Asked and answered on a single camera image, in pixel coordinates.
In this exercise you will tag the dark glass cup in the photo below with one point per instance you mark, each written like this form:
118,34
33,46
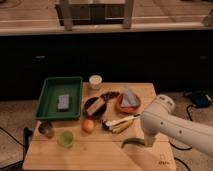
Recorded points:
46,129

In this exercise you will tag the dark brown bowl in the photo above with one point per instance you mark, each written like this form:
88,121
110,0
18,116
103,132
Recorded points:
98,113

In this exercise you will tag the yellow corn cob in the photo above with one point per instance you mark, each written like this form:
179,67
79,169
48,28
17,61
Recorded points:
122,127

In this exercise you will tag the dark blue device on floor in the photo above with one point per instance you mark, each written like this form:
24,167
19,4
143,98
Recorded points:
200,99

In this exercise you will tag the grey sponge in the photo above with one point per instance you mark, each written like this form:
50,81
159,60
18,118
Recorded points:
63,102

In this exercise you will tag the green plastic tray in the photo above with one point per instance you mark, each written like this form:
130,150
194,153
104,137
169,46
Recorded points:
52,88

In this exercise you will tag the orange fruit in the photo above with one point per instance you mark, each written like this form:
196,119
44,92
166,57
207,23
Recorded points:
88,125

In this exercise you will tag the green pepper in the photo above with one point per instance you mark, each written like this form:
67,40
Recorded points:
135,141

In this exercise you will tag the grey folded cloth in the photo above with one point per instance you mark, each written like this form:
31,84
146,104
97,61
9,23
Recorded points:
129,98

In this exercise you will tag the green plastic cup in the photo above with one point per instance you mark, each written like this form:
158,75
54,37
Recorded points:
65,139

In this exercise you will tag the white lidded jar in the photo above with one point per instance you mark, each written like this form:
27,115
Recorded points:
95,82

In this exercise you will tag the wooden stool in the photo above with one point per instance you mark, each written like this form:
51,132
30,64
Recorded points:
105,13

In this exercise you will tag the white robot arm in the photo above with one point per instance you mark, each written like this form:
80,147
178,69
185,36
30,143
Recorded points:
157,118

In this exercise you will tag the red chili peppers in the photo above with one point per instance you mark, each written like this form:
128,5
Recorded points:
109,95

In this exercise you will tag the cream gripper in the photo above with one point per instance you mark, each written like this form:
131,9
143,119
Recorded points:
149,140

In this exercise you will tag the bread piece in bowl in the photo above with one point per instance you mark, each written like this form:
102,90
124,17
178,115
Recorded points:
95,106

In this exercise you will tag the orange plate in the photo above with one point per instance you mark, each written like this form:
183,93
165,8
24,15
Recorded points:
126,108

